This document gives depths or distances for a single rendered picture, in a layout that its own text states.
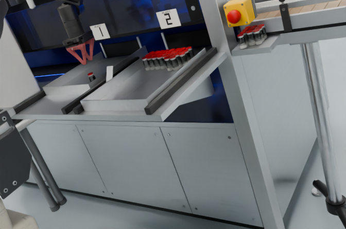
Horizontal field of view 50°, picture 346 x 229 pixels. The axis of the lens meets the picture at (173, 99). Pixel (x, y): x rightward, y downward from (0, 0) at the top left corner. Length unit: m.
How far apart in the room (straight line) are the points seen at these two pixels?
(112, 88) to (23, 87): 0.70
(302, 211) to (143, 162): 0.76
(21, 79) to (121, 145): 0.56
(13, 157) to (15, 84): 0.98
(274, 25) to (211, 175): 0.68
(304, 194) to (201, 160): 0.59
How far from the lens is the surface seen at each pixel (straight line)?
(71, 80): 1.55
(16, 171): 0.89
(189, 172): 1.64
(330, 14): 1.21
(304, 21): 1.23
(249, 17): 1.16
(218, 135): 1.43
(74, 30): 1.30
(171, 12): 1.27
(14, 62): 1.83
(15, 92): 1.83
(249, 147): 1.40
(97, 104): 1.10
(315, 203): 1.87
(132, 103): 1.00
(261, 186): 1.51
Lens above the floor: 1.26
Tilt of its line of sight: 22 degrees down
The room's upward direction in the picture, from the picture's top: 19 degrees counter-clockwise
